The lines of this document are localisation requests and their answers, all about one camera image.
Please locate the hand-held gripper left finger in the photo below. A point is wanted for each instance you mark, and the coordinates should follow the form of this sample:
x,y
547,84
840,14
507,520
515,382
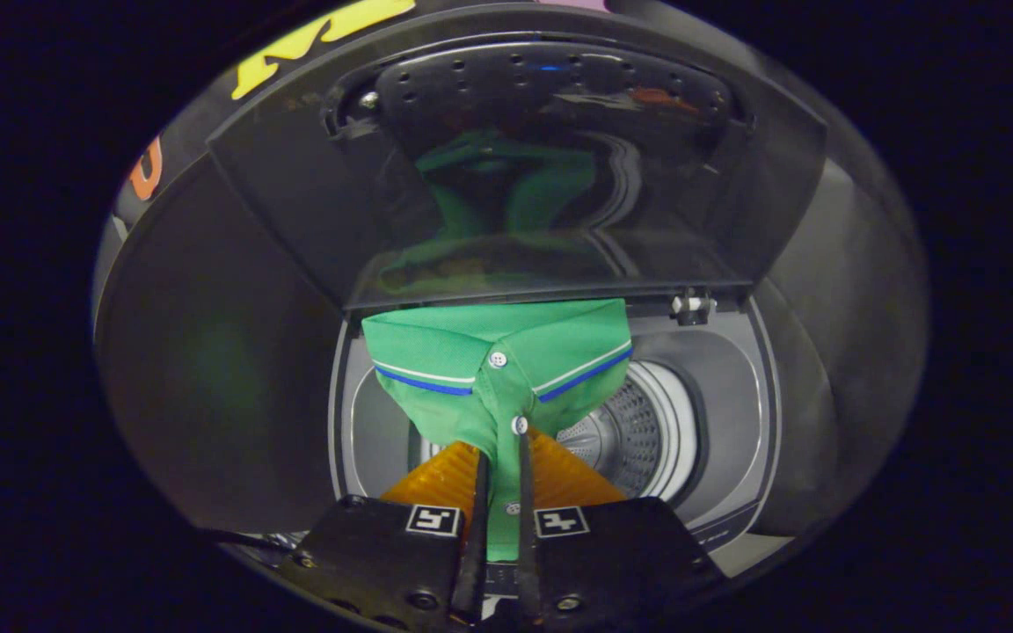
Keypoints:
x,y
383,563

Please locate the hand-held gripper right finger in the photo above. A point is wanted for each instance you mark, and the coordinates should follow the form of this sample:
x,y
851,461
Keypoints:
x,y
621,554

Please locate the dark washing machine lid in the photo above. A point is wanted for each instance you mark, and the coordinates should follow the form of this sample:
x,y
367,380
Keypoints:
x,y
295,193

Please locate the green polo shirt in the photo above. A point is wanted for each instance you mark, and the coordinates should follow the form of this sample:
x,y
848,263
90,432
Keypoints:
x,y
506,352

